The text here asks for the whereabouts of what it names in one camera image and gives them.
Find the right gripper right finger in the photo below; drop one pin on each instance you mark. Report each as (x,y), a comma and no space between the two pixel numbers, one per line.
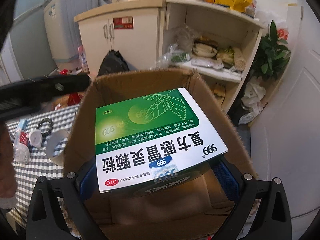
(272,220)

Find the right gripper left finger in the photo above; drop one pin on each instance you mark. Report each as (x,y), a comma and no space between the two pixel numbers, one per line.
(45,219)

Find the white tape roll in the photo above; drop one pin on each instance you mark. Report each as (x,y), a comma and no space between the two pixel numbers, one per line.
(53,142)

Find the green white medicine box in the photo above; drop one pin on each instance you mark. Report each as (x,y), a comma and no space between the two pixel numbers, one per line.
(152,137)

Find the white plush toy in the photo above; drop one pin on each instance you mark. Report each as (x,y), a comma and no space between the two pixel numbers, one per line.
(35,138)

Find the person's left hand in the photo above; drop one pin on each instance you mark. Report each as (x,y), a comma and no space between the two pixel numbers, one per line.
(7,180)

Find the red thermos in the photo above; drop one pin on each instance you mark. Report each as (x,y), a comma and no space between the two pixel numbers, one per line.
(64,72)

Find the checkered tablecloth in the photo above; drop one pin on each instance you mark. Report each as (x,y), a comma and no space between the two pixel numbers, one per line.
(39,164)

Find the pink bottle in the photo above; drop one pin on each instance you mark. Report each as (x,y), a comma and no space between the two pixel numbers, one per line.
(82,59)

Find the washing machine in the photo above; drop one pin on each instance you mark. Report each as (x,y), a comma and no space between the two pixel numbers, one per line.
(63,32)

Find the cardboard box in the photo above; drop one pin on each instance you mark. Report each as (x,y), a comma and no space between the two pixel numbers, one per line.
(189,205)

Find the black garbage bag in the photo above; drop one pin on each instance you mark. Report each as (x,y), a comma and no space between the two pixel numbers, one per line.
(112,63)

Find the white door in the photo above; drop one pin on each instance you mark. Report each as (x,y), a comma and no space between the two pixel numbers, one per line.
(285,136)

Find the white plastic bags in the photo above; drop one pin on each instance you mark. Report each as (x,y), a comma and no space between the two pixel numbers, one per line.
(253,95)

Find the cream two-door cabinet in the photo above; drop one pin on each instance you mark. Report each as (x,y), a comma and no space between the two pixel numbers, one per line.
(133,28)

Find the green potted plant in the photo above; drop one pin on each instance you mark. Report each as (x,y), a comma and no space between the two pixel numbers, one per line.
(272,56)

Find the clear plastic bag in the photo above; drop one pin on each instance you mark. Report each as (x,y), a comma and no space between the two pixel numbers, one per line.
(175,50)

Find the stacked ceramic bowls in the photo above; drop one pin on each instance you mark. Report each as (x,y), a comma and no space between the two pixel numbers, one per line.
(203,50)

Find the open shelf unit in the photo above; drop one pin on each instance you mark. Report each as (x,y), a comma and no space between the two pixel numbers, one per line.
(221,42)

